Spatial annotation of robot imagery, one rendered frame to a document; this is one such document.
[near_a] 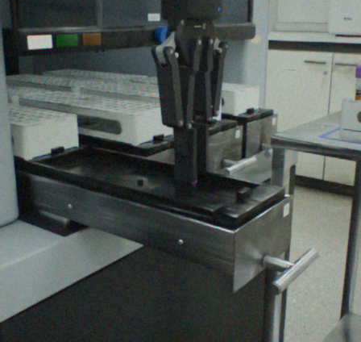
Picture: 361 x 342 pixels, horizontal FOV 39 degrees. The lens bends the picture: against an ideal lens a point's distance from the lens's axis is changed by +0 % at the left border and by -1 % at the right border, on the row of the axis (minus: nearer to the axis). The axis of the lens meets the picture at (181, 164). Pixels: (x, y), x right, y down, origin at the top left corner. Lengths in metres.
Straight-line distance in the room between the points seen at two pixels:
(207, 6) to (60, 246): 0.35
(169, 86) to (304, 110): 2.47
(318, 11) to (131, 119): 2.95
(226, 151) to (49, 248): 0.42
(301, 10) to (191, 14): 3.13
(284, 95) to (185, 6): 2.51
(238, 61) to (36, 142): 0.57
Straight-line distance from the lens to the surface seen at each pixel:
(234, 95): 1.03
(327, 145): 0.82
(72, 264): 0.70
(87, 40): 0.74
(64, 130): 0.78
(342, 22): 2.94
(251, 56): 1.18
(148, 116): 0.81
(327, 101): 2.98
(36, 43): 0.68
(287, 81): 3.06
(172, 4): 0.60
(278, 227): 0.60
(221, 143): 0.93
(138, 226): 0.59
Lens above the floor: 1.01
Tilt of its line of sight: 16 degrees down
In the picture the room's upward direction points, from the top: straight up
